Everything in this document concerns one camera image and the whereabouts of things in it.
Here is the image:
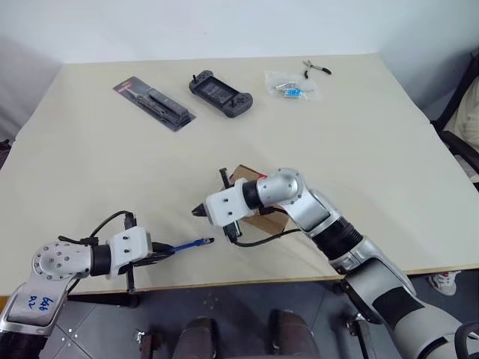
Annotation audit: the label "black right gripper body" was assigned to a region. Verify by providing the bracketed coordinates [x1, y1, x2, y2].
[219, 168, 243, 245]

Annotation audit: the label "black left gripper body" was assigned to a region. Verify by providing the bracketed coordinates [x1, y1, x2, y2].
[126, 256, 160, 296]

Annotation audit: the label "blue cutter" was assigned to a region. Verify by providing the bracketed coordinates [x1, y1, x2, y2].
[160, 236, 216, 257]

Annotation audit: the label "brown cardboard box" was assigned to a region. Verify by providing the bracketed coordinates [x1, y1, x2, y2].
[228, 163, 291, 235]

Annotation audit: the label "dark rounded shape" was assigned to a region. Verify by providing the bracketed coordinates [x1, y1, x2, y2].
[175, 316, 220, 359]
[267, 309, 321, 359]

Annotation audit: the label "black packaged tool blister pack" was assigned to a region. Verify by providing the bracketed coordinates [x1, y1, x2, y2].
[112, 76, 198, 132]

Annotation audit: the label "black handheld game controller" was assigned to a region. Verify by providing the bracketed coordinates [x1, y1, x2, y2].
[188, 70, 254, 119]

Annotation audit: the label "clear plastic parts bag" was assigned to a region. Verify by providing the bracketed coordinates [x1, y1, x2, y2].
[263, 70, 323, 102]

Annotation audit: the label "white and red shoe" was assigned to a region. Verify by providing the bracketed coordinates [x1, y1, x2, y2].
[428, 271, 462, 297]

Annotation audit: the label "black office chair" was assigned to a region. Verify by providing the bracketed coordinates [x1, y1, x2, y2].
[430, 52, 479, 184]

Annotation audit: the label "black curved armrest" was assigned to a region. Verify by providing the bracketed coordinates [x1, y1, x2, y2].
[454, 321, 479, 359]

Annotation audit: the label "person in beige clothing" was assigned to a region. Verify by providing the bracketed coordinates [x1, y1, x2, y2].
[443, 80, 479, 180]

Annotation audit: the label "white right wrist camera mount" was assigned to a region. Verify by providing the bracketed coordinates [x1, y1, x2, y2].
[206, 178, 251, 227]

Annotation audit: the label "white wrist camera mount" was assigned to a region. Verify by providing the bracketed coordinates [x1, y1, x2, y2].
[206, 178, 251, 227]
[105, 227, 153, 280]

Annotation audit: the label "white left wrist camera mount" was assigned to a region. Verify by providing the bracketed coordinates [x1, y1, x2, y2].
[105, 227, 153, 280]

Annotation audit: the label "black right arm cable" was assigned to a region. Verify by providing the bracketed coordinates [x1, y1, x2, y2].
[231, 228, 302, 248]

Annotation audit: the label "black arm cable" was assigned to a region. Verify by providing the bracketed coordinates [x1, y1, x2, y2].
[58, 211, 136, 248]
[231, 228, 302, 248]

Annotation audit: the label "black table frame bar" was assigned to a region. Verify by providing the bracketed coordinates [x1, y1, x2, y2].
[67, 293, 141, 307]

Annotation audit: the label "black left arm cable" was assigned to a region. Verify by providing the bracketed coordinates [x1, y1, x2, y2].
[58, 211, 136, 248]

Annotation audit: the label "black handled pliers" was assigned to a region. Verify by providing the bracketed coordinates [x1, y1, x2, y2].
[301, 59, 332, 80]

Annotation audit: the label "black object at wall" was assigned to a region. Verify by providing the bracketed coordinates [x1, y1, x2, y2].
[0, 138, 12, 169]

